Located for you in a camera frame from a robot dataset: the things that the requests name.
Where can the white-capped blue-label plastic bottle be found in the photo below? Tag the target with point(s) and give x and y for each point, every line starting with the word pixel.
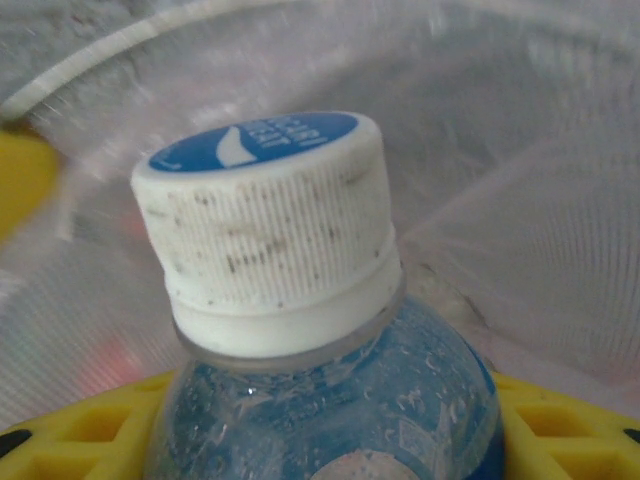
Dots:
pixel 270 240

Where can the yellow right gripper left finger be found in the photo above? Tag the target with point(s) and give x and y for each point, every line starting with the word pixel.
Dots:
pixel 50 462

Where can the clear plastic bag bin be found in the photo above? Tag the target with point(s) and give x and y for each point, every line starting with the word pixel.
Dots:
pixel 475 125

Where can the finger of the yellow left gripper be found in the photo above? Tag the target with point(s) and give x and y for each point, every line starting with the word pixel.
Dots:
pixel 22 175

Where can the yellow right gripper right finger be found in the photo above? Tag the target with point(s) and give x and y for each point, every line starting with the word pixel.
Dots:
pixel 575 460

